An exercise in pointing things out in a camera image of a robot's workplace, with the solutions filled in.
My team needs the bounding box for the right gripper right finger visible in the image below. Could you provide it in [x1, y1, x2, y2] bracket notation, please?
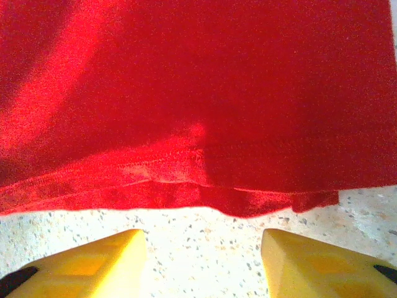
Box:
[262, 228, 397, 298]

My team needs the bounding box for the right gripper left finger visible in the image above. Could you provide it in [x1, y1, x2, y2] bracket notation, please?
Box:
[0, 228, 148, 298]

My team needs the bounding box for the red t-shirt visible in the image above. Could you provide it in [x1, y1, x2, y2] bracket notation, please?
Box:
[0, 0, 397, 218]

